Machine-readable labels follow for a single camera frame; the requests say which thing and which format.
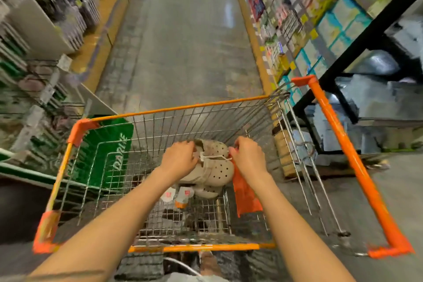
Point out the orange metal shopping cart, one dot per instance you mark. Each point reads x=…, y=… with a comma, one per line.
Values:
x=353, y=159

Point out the person's right forearm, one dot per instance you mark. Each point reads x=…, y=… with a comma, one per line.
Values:
x=297, y=235

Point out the rows of colourful small packets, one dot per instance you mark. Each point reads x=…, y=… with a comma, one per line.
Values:
x=330, y=24

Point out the person's right hand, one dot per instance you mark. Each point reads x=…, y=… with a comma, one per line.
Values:
x=249, y=159

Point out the person's grey printed shirt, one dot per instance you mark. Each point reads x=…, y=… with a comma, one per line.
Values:
x=191, y=277

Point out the person's left forearm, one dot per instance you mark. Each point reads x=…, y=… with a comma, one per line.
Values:
x=105, y=229

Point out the flat white garment packets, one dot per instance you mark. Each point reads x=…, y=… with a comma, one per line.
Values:
x=370, y=96

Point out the rows of blue toothbrush packets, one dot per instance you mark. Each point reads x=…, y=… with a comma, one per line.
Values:
x=72, y=17

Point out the person's left hand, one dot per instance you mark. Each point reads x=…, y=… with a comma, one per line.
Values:
x=178, y=159

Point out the white green toothbrush stand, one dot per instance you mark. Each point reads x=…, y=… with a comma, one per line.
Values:
x=39, y=30

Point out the long shelf with yellow base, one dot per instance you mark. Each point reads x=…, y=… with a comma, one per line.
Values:
x=99, y=27

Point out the hanging green toothbrush packs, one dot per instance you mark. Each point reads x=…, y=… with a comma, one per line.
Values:
x=13, y=70

